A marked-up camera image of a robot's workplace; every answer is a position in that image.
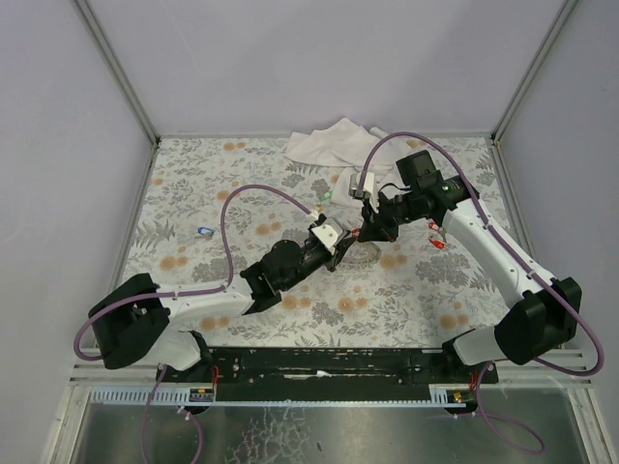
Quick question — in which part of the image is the white disc with keyrings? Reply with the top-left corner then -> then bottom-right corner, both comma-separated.
339,242 -> 382,269

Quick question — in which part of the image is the blue tagged key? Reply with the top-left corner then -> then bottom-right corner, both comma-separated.
196,226 -> 215,240

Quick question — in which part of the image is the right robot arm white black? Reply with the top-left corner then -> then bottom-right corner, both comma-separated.
349,151 -> 582,365

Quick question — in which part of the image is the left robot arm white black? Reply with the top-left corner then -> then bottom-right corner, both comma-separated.
88,232 -> 356,371

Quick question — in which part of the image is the green tagged key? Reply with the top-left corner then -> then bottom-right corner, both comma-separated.
319,190 -> 333,203

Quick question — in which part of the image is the white crumpled cloth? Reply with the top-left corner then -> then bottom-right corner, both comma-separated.
285,118 -> 411,208

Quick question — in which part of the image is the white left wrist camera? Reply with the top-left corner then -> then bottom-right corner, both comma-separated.
308,210 -> 348,255

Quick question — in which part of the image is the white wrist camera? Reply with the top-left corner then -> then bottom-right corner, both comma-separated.
308,210 -> 348,255
348,172 -> 378,210

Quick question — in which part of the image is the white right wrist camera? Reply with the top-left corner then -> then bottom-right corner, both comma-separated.
348,172 -> 378,210

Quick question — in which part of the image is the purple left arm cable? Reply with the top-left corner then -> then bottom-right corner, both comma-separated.
73,184 -> 320,362

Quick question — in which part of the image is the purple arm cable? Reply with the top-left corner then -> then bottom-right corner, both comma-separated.
360,131 -> 605,376
73,184 -> 320,362

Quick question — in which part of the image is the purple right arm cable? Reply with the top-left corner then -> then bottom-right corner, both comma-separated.
360,131 -> 605,376

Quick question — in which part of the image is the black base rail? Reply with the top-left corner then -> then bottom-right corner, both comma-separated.
163,347 -> 498,396

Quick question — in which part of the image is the purple right floor cable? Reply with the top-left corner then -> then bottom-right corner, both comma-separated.
476,369 -> 546,458

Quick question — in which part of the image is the purple floor cable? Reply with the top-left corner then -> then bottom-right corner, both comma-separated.
476,369 -> 546,458
140,364 -> 204,464

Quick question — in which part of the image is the white slotted cable duct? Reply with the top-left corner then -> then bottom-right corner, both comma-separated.
89,382 -> 475,413

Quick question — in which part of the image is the purple left floor cable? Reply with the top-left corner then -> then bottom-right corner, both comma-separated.
140,364 -> 204,464

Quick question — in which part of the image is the grey aluminium corner post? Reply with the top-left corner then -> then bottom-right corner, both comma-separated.
490,0 -> 582,147

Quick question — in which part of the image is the grey left corner post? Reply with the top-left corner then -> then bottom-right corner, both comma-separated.
71,0 -> 161,147

